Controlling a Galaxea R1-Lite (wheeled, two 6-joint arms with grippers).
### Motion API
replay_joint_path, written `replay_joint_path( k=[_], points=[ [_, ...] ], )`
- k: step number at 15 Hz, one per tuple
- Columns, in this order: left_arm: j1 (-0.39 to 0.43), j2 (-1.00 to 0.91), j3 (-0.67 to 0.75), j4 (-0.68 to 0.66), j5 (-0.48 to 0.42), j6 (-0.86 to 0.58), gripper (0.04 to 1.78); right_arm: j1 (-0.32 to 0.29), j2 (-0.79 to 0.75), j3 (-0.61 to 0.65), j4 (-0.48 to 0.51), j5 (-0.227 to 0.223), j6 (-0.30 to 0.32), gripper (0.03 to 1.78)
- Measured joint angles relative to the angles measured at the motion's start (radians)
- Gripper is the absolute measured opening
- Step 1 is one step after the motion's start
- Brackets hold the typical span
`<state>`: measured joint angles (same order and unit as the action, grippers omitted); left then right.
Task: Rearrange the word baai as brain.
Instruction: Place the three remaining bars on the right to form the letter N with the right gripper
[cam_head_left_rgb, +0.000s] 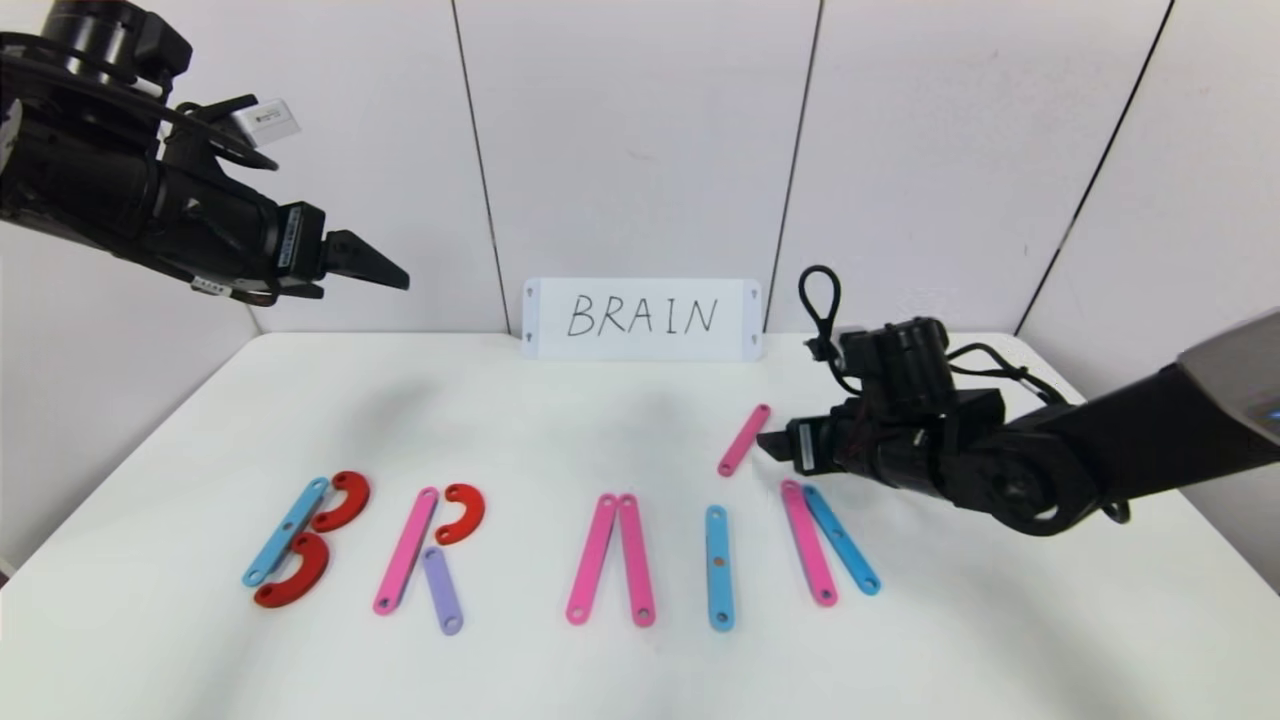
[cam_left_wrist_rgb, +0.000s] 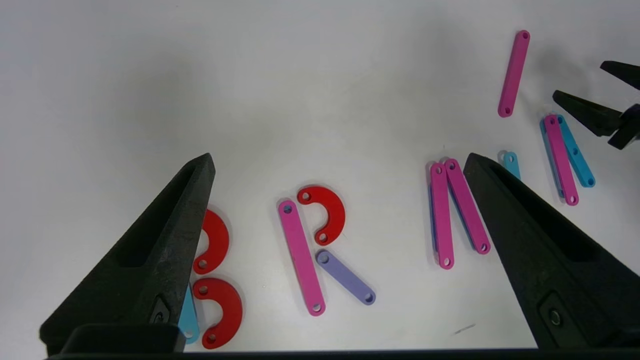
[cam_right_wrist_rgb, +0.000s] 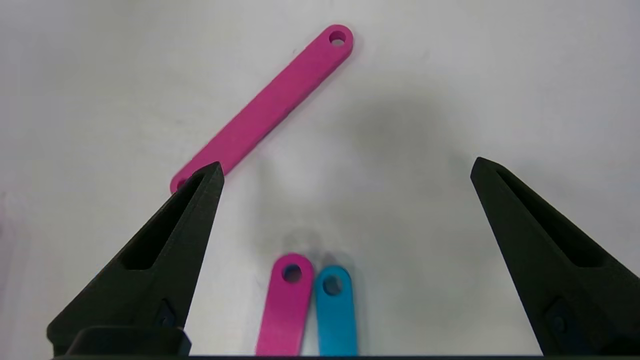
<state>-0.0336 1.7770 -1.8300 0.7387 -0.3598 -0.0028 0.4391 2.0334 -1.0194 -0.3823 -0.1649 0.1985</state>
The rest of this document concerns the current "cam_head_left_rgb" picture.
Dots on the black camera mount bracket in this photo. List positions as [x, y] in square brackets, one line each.
[210, 132]
[978, 408]

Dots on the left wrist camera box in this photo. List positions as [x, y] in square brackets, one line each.
[266, 121]

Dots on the short blue holed strip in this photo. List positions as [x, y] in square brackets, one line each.
[845, 545]

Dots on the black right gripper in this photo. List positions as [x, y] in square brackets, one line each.
[806, 444]

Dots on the light blue holed strip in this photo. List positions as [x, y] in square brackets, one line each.
[287, 531]

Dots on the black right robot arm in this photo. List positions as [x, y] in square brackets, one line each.
[1150, 440]

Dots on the red C-shaped piece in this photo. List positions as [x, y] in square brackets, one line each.
[353, 495]
[310, 573]
[470, 505]

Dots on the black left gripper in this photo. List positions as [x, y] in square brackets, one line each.
[299, 243]

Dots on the white BRAIN sign card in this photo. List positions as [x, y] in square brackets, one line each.
[640, 345]

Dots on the short purple holed strip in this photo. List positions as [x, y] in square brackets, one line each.
[442, 590]

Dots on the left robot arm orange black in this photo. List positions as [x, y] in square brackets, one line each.
[65, 188]

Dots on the long blue holed strip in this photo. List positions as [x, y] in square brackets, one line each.
[719, 567]

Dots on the pink holed strip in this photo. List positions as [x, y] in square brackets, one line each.
[405, 551]
[636, 560]
[808, 545]
[591, 558]
[743, 441]

